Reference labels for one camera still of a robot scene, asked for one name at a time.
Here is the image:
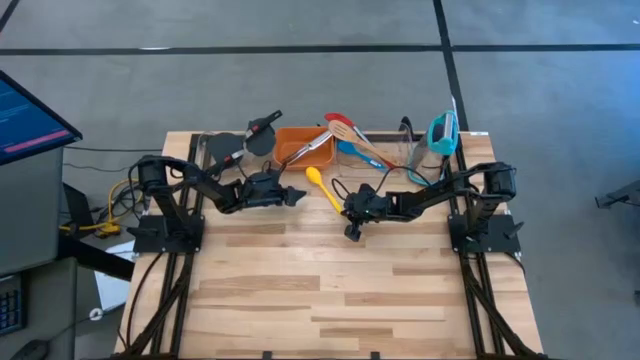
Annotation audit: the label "black floor stand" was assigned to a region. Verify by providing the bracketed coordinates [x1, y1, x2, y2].
[593, 178, 640, 210]

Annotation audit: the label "black keyboard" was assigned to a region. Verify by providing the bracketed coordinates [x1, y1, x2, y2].
[0, 284, 25, 337]

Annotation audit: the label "black computer mouse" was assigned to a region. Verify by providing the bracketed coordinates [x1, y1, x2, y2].
[9, 338, 50, 360]

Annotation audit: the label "grey turner black handle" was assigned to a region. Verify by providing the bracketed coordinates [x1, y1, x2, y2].
[243, 109, 284, 157]

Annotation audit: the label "white sheet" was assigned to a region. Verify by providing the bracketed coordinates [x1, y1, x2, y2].
[92, 242, 134, 311]

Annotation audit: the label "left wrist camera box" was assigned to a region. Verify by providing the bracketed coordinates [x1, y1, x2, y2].
[252, 171, 281, 191]

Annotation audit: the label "yellow cable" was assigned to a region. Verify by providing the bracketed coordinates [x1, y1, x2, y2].
[58, 178, 144, 237]

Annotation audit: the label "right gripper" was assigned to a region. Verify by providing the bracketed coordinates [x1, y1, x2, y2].
[341, 183, 400, 243]

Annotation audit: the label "clear plastic container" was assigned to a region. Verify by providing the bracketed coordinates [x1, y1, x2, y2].
[196, 128, 275, 174]
[335, 128, 417, 175]

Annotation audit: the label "orange plastic bin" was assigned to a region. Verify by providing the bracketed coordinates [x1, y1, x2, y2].
[272, 125, 336, 172]

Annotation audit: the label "red spatula metal shaft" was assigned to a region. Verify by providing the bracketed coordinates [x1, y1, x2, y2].
[323, 111, 397, 170]

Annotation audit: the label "grey cabinet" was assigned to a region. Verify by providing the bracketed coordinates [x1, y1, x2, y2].
[0, 147, 66, 276]

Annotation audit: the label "metal box grater teal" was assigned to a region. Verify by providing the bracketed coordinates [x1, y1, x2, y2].
[407, 109, 460, 187]

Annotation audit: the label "yellow plastic spoon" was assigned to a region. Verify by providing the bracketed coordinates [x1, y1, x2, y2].
[305, 166, 345, 215]

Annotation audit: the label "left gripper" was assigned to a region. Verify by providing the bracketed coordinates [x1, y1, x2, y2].
[242, 172, 307, 209]

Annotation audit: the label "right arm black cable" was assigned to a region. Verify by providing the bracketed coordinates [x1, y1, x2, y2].
[330, 164, 436, 202]

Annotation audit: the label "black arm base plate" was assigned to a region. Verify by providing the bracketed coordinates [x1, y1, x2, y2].
[447, 213, 522, 255]
[130, 213, 205, 255]

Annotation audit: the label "grey spatula blade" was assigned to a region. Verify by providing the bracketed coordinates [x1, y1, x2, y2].
[205, 131, 248, 175]

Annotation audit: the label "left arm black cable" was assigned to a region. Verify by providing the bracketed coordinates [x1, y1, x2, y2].
[259, 157, 287, 177]

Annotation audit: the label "wooden slotted spoon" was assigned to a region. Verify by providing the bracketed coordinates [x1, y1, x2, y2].
[327, 119, 396, 169]

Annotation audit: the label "metal tongs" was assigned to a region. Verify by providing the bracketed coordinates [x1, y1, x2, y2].
[280, 129, 335, 167]

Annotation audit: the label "black frame rail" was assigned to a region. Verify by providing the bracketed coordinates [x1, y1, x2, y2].
[114, 132, 204, 360]
[452, 132, 544, 360]

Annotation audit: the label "blue silicone spatula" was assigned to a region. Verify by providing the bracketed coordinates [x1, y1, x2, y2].
[337, 140, 389, 171]

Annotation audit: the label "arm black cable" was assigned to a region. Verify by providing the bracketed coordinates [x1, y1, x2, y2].
[259, 157, 287, 177]
[330, 164, 436, 202]

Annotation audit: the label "dark operator monitor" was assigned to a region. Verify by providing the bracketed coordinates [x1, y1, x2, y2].
[0, 69, 84, 167]

